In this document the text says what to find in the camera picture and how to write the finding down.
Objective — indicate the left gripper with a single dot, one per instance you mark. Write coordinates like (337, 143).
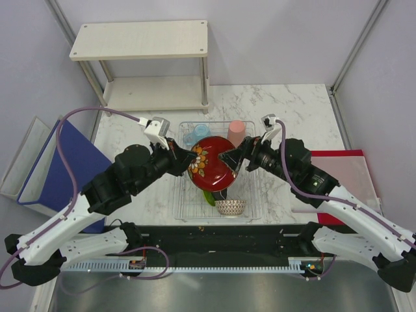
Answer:
(179, 158)

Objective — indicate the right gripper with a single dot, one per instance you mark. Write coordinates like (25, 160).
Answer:
(250, 148)

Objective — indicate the red floral plate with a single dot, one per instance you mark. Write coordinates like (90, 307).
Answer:
(207, 171)

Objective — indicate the tall pink cup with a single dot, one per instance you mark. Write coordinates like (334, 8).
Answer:
(236, 132)

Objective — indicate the black plate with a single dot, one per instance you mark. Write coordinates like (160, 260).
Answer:
(221, 195)

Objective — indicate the green plate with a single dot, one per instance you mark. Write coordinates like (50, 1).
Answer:
(209, 198)

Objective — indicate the white wire dish rack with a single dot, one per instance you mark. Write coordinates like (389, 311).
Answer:
(189, 203)

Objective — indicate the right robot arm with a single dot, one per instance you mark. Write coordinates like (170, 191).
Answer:
(379, 243)

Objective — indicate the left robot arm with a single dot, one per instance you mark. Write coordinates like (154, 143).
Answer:
(39, 256)

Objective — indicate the blue mug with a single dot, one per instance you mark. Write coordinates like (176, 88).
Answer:
(199, 132)

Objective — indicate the patterned bowl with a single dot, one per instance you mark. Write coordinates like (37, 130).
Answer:
(230, 207)

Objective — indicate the white two-tier shelf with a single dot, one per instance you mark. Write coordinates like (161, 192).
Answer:
(153, 40)

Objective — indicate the red folder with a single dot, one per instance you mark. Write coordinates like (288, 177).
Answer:
(357, 156)

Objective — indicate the blue binder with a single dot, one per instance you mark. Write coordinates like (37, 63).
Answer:
(85, 160)

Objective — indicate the translucent plastic sleeve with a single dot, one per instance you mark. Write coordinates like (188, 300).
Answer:
(351, 175)

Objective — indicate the grey file holder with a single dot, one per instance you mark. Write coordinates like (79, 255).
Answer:
(35, 151)

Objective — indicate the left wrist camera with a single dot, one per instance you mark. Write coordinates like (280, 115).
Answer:
(156, 128)

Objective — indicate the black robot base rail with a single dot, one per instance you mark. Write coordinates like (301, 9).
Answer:
(282, 241)

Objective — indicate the white cable duct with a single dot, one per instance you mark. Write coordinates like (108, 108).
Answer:
(294, 265)

